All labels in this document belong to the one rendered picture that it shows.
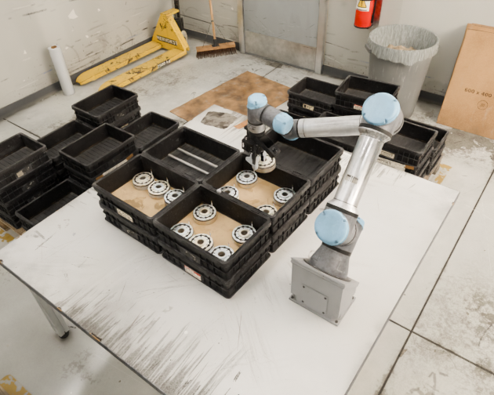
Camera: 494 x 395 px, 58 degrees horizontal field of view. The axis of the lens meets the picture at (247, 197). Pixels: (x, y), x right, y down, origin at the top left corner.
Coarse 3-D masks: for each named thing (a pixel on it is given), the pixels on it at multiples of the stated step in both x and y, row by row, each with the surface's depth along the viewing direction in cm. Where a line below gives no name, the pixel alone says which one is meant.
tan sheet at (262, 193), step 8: (232, 184) 213; (256, 184) 212; (264, 184) 212; (272, 184) 212; (240, 192) 209; (248, 192) 208; (256, 192) 208; (264, 192) 208; (272, 192) 208; (248, 200) 204; (256, 200) 204; (264, 200) 204; (272, 200) 204
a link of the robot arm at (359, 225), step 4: (360, 220) 160; (356, 224) 159; (360, 224) 161; (364, 224) 163; (356, 228) 158; (360, 228) 161; (356, 232) 158; (360, 232) 162; (356, 236) 159; (352, 240) 158; (356, 240) 162; (348, 244) 159; (352, 244) 161; (340, 248) 160; (344, 248) 160; (348, 248) 161; (352, 248) 162
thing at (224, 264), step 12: (192, 192) 195; (216, 192) 194; (240, 204) 188; (156, 216) 184; (264, 216) 181; (168, 228) 178; (264, 228) 177; (180, 240) 175; (252, 240) 173; (204, 252) 168; (240, 252) 169; (228, 264) 165
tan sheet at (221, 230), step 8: (192, 216) 197; (224, 216) 197; (192, 224) 194; (216, 224) 193; (224, 224) 193; (232, 224) 193; (240, 224) 193; (200, 232) 190; (208, 232) 190; (216, 232) 190; (224, 232) 190; (216, 240) 186; (224, 240) 186; (232, 248) 182
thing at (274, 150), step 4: (256, 136) 181; (260, 136) 182; (264, 136) 183; (256, 140) 182; (260, 140) 181; (264, 140) 182; (268, 140) 183; (260, 144) 182; (264, 144) 181; (268, 144) 182; (272, 144) 183; (264, 148) 182; (268, 148) 181; (272, 148) 181; (276, 148) 182; (268, 152) 182; (272, 152) 181; (276, 152) 181; (272, 156) 182
